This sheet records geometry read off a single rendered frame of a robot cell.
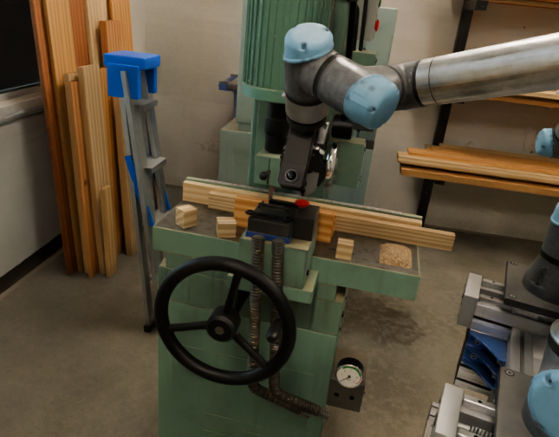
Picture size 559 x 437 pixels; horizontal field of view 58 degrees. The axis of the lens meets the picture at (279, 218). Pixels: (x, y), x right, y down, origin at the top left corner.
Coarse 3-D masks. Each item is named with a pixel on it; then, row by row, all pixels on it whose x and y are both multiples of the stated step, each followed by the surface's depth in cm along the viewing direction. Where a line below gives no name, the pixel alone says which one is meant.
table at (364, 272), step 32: (160, 224) 116; (192, 256) 115; (224, 256) 113; (320, 256) 109; (352, 256) 110; (416, 256) 113; (288, 288) 102; (352, 288) 109; (384, 288) 107; (416, 288) 106
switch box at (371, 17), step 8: (360, 0) 127; (368, 0) 127; (376, 0) 127; (360, 8) 128; (368, 8) 128; (376, 8) 128; (360, 16) 129; (368, 16) 128; (376, 16) 134; (360, 24) 129; (368, 24) 129; (360, 32) 130; (368, 32) 130; (368, 40) 130
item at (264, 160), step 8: (264, 152) 117; (256, 160) 115; (264, 160) 115; (272, 160) 114; (280, 160) 114; (256, 168) 116; (264, 168) 116; (272, 168) 115; (256, 176) 117; (272, 176) 116; (264, 184) 117; (272, 184) 117
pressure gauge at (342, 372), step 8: (344, 360) 111; (352, 360) 111; (336, 368) 112; (344, 368) 110; (352, 368) 109; (360, 368) 109; (336, 376) 111; (344, 376) 111; (352, 376) 110; (360, 376) 110; (344, 384) 111; (352, 384) 111; (360, 384) 110
